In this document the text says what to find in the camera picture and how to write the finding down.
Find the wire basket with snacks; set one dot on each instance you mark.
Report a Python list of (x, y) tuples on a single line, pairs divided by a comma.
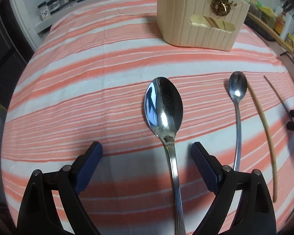
[(266, 14)]

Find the brown sauce bottle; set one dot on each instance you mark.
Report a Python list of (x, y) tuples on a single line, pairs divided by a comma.
[(280, 23)]

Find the white knife holder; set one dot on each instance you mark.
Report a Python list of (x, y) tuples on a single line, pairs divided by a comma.
[(289, 20)]

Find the large steel spoon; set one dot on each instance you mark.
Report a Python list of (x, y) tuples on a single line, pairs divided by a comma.
[(163, 109)]

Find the cream utensil holder box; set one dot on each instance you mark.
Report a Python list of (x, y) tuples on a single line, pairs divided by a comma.
[(212, 24)]

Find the pink striped tablecloth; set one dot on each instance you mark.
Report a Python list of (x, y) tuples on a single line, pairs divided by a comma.
[(86, 83)]

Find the small steel spoon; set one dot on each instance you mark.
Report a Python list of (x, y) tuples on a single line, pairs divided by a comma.
[(237, 88)]

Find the wooden cutting board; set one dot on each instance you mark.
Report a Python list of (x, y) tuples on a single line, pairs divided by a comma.
[(271, 32)]

